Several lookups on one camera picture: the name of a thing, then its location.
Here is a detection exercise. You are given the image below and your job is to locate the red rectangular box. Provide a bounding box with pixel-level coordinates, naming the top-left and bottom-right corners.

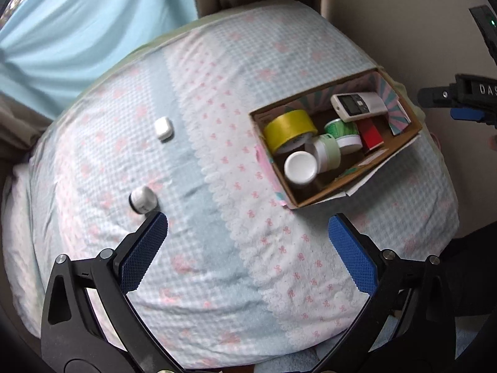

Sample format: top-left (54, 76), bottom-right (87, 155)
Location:
top-left (355, 119), bottom-right (384, 152)

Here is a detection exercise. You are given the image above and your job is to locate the pale green cream jar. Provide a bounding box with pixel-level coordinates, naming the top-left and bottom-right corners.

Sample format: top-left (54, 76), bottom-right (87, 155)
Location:
top-left (304, 134), bottom-right (341, 173)

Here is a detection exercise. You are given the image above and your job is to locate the white jar black lid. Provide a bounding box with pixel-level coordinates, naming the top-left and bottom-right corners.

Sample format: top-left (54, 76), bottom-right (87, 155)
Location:
top-left (284, 151), bottom-right (317, 187)

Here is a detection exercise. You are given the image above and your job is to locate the light blue curtain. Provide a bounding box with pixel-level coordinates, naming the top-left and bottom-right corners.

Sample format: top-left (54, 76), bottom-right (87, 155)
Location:
top-left (1, 0), bottom-right (198, 119)

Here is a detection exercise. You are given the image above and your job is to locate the pastel checked bed quilt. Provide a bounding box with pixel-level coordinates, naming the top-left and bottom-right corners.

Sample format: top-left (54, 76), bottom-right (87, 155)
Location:
top-left (2, 1), bottom-right (459, 369)

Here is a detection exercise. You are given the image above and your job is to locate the open cardboard box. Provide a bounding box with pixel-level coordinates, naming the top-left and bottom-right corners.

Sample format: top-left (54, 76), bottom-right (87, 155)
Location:
top-left (249, 68), bottom-right (421, 209)

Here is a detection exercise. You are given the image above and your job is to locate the white earbuds case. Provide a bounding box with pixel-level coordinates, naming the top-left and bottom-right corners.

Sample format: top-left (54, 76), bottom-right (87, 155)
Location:
top-left (153, 116), bottom-right (174, 141)

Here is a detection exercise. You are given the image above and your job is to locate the yellow tape roll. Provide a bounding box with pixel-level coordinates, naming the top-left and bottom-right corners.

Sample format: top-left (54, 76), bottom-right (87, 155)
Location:
top-left (263, 109), bottom-right (317, 156)

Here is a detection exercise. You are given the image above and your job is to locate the white remote control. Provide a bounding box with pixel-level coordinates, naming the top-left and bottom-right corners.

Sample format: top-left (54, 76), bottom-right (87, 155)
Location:
top-left (330, 92), bottom-right (387, 123)

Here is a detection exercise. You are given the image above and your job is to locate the green striped white jar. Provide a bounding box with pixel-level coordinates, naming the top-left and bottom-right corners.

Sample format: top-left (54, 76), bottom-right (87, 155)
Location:
top-left (324, 118), bottom-right (362, 155)

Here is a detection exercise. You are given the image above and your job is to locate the white pill bottle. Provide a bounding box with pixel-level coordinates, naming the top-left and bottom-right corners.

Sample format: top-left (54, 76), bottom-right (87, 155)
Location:
top-left (129, 185), bottom-right (158, 215)

